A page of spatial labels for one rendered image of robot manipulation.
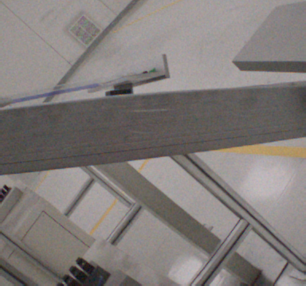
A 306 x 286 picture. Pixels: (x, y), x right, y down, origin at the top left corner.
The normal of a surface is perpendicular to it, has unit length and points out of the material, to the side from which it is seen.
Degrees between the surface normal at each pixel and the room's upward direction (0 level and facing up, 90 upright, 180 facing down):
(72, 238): 90
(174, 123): 90
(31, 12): 90
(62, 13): 90
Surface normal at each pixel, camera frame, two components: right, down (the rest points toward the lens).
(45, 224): 0.38, 0.01
